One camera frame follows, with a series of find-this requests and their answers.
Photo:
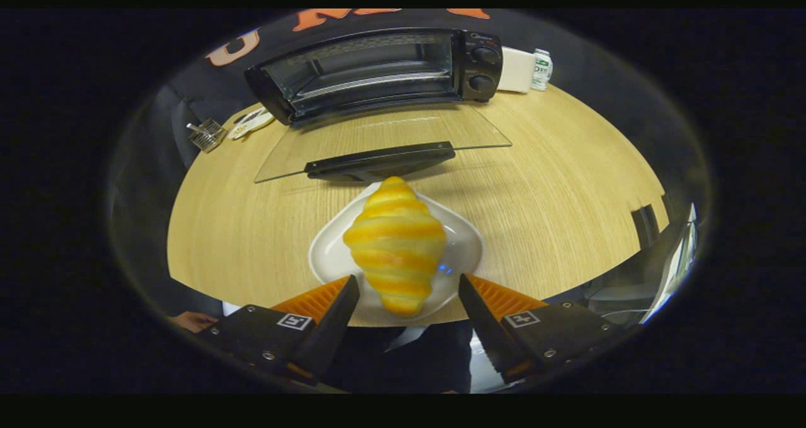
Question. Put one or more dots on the white plate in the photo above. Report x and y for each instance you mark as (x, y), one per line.
(463, 248)

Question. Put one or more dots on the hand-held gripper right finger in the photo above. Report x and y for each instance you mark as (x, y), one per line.
(488, 327)

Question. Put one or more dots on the black toaster oven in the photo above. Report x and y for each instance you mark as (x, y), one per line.
(482, 63)

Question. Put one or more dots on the small white flat utensil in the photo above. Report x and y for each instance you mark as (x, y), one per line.
(250, 123)

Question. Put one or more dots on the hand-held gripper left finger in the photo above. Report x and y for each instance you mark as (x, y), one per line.
(330, 327)

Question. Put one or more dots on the yellow striped croissant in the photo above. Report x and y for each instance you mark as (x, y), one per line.
(395, 245)

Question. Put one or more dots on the dark chair back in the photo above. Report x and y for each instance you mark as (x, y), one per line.
(645, 225)

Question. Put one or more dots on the small white green-label bottle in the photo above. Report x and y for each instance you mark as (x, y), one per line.
(541, 69)

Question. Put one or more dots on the white box with dark panel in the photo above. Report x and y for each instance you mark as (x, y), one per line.
(515, 69)

